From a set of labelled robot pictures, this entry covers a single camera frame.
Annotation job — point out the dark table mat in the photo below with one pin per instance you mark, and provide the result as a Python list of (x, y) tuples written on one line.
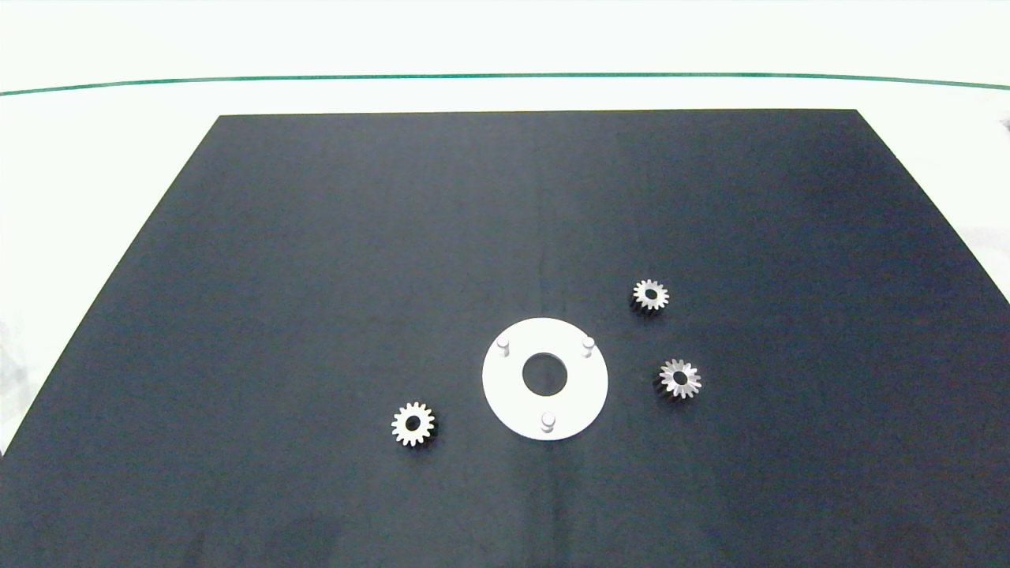
[(316, 276)]

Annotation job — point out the round white plate with pins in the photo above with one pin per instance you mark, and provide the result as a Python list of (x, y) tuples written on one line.
[(505, 388)]

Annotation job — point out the steel gear with pointed teeth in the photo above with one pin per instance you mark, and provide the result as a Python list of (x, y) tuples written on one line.
[(690, 380)]

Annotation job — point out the small steel spur gear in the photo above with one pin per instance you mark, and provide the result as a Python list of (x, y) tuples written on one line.
[(660, 297), (424, 427)]

